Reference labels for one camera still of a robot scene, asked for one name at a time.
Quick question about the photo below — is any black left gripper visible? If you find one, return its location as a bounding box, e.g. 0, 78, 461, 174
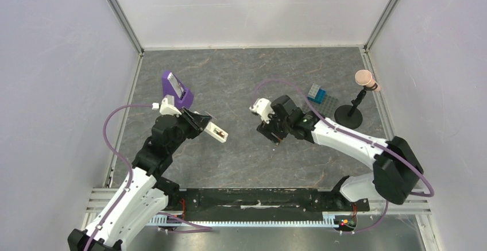
168, 106, 211, 153

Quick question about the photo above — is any white remote control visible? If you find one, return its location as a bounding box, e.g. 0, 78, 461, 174
204, 121, 228, 143

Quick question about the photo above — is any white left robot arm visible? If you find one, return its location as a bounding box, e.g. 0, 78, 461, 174
67, 100, 213, 250

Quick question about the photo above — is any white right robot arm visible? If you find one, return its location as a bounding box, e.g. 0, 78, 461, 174
249, 95, 424, 210

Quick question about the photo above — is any grey lego baseplate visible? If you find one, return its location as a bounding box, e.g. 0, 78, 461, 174
310, 94, 338, 118

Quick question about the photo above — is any grey lego brick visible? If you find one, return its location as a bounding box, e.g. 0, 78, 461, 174
307, 84, 321, 100

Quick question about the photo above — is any blue lego brick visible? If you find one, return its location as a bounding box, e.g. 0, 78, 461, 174
307, 88, 326, 104

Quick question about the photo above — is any black microphone stand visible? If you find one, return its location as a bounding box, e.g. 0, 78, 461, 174
334, 83, 381, 129

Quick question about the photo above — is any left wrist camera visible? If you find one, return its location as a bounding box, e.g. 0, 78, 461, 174
152, 95, 181, 117

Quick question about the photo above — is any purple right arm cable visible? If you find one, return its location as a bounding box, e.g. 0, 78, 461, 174
252, 79, 435, 235

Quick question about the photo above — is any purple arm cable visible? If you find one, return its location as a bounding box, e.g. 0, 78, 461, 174
82, 103, 214, 251
252, 79, 435, 235

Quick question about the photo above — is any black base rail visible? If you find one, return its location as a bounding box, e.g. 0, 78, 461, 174
165, 188, 370, 222

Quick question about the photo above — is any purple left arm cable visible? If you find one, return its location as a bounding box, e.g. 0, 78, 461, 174
82, 103, 214, 251

